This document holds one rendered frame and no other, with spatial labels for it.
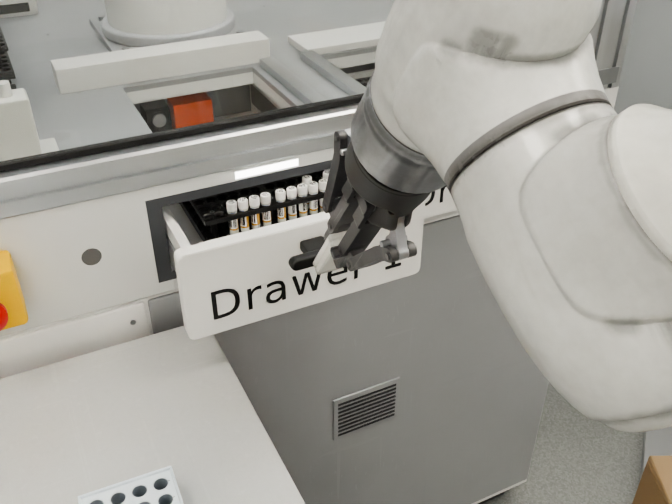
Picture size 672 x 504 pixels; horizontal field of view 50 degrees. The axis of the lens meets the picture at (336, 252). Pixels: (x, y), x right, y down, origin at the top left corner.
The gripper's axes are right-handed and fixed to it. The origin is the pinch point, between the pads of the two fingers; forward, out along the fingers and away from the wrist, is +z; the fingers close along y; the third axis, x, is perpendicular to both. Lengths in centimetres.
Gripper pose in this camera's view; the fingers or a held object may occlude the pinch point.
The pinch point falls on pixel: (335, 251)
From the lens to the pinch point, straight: 72.5
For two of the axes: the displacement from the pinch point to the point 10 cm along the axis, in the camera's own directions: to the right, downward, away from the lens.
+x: -9.0, 2.5, -3.7
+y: -3.6, -8.9, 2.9
